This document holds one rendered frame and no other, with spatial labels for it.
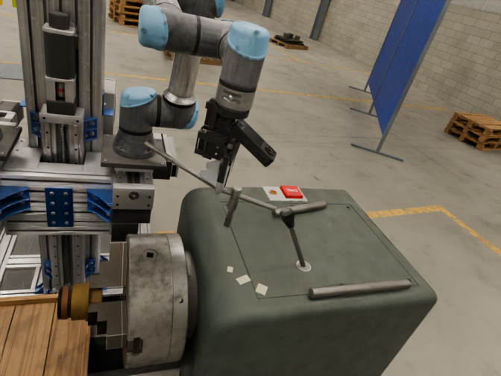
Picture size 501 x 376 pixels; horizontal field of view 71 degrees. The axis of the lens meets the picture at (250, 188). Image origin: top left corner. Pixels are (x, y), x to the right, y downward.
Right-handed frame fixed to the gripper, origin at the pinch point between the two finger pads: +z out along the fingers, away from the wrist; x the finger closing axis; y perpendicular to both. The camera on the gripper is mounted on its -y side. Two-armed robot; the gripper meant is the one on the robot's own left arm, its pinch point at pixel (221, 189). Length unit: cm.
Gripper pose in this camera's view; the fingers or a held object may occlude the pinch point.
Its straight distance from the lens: 82.1
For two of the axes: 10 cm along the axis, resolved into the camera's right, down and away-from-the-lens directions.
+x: -2.3, 4.9, -8.4
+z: -2.5, 8.1, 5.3
